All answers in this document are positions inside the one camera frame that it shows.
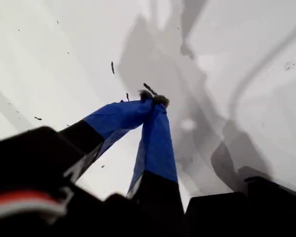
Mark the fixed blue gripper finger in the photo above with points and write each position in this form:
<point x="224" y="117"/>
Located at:
<point x="113" y="118"/>

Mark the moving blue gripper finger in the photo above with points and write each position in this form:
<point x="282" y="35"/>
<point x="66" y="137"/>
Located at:
<point x="156" y="148"/>

